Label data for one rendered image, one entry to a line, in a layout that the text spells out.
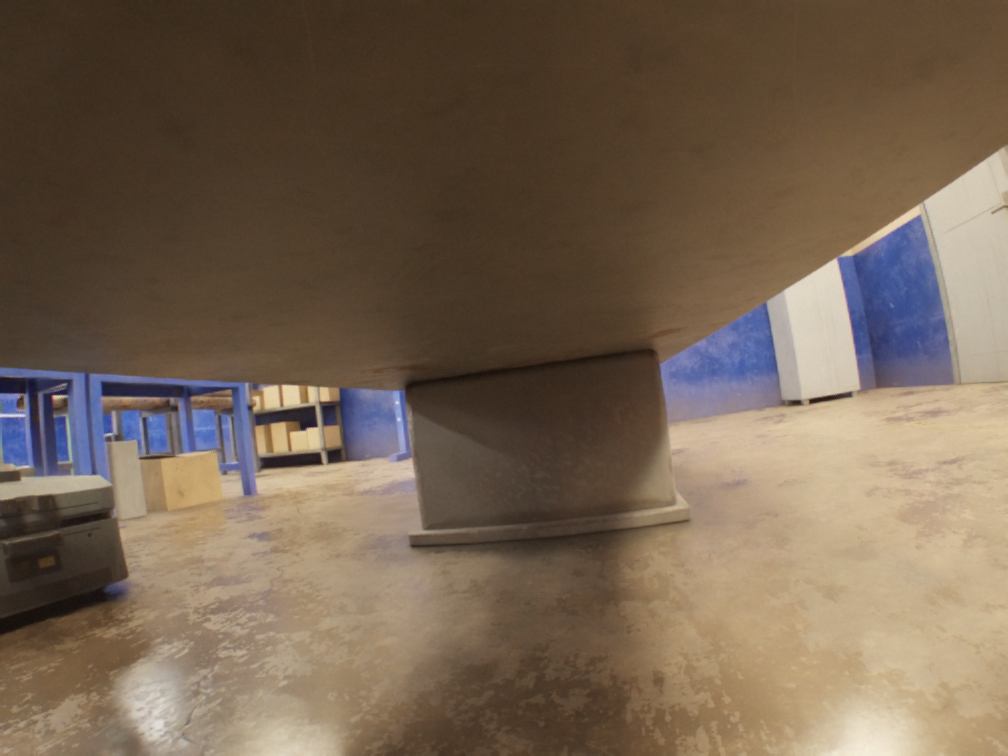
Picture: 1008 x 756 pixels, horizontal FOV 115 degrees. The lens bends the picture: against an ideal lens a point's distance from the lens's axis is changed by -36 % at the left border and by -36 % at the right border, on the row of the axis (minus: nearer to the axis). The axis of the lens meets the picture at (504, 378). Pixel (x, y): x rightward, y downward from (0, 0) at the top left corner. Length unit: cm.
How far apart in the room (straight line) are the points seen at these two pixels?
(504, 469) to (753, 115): 104
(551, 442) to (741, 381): 376
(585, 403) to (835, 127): 97
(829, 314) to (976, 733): 430
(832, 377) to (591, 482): 361
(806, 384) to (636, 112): 430
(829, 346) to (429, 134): 446
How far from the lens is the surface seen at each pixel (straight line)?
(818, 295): 461
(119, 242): 27
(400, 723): 55
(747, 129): 22
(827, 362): 456
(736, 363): 479
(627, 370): 114
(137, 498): 258
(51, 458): 266
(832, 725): 49
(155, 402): 422
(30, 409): 263
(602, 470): 115
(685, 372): 468
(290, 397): 515
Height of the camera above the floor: 30
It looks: 4 degrees up
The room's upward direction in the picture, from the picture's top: 7 degrees counter-clockwise
